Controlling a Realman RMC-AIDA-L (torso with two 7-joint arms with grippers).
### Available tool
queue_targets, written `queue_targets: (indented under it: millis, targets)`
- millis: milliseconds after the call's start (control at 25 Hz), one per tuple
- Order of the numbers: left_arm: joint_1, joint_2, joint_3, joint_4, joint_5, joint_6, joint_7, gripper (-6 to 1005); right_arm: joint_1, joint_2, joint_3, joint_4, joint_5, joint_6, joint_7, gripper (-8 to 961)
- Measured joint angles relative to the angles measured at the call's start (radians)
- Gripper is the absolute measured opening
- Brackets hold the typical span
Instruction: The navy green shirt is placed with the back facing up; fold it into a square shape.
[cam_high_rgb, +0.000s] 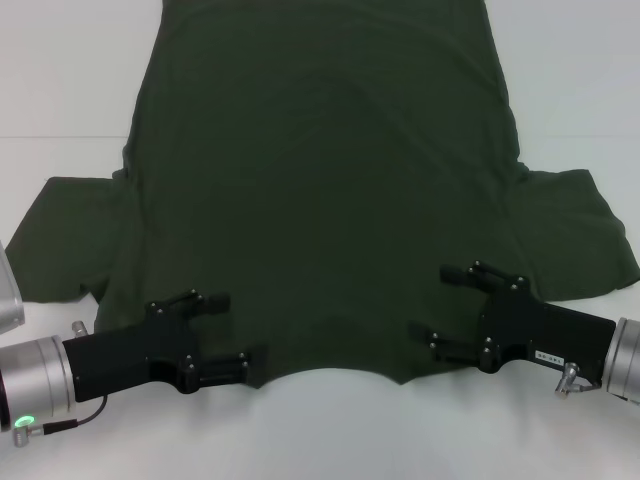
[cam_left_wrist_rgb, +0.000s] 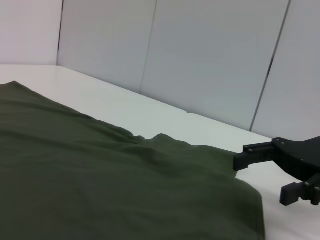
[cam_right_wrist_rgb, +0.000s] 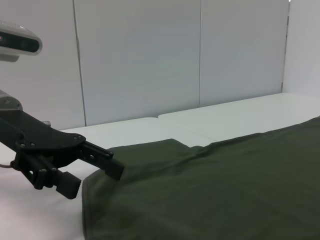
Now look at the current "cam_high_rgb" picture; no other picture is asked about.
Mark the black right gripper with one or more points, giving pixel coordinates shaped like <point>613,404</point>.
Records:
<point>540,330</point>

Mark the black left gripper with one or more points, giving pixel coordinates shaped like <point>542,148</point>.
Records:
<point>115,355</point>

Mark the dark green t-shirt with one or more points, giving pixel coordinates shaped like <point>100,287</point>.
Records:
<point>320,200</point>

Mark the silver elbow connector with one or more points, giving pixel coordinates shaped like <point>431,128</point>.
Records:
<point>81,328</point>
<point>567,377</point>

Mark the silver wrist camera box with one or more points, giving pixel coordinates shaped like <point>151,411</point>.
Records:
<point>9,300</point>

